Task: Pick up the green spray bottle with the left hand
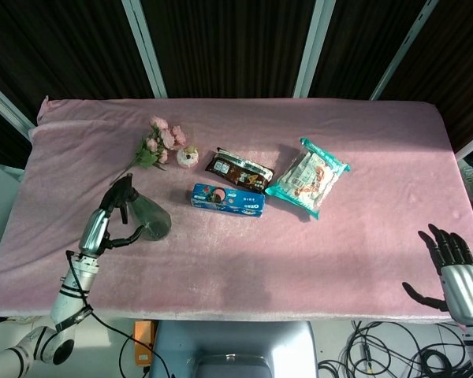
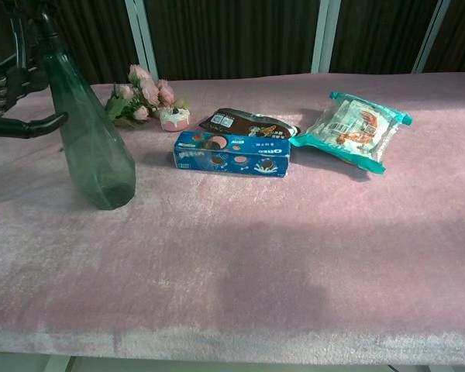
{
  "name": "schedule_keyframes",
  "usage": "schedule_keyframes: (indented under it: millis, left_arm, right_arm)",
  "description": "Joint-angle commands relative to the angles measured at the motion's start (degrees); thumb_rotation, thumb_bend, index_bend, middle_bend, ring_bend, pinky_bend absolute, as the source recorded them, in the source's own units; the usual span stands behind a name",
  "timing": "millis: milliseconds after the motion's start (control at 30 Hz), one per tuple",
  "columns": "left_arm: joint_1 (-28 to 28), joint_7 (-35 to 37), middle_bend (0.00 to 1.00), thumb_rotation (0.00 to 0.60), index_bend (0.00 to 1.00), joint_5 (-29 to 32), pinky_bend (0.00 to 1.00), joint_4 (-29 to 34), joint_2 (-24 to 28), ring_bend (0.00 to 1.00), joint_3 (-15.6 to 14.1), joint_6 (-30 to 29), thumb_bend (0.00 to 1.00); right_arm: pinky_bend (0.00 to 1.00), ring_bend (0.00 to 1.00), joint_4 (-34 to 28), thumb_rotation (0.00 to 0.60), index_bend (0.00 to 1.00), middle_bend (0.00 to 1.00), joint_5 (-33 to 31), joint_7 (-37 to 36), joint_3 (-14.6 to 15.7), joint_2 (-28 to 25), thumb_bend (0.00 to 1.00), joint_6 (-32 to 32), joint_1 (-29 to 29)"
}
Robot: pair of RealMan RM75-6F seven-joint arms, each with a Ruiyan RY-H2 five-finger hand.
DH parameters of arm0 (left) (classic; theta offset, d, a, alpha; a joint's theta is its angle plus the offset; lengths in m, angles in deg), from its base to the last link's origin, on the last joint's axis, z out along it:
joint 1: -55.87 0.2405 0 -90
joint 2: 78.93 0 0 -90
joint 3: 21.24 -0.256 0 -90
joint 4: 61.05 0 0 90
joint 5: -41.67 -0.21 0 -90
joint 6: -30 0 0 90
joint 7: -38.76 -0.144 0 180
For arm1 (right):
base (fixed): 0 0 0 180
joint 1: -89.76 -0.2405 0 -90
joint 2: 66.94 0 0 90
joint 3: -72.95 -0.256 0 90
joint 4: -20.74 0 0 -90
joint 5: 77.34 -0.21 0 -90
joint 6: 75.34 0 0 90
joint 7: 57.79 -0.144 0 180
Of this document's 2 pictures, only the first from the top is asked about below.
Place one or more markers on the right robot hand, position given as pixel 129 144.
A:
pixel 459 275

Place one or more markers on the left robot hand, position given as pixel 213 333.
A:
pixel 102 230

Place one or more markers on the green spray bottle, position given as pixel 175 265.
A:
pixel 150 216

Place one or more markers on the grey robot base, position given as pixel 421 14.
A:
pixel 232 350

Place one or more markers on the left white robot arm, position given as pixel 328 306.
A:
pixel 59 311

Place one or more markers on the pink artificial flower bouquet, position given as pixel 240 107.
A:
pixel 157 145

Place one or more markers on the small pink cupcake toy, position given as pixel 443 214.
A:
pixel 187 156

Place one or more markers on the orange box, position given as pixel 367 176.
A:
pixel 144 342

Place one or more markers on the blue Oreo cookie box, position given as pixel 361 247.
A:
pixel 228 200

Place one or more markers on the pink plush tablecloth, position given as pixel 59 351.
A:
pixel 236 252

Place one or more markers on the brown snack packet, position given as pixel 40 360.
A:
pixel 238 171

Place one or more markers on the teal clear biscuit bag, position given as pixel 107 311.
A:
pixel 309 177

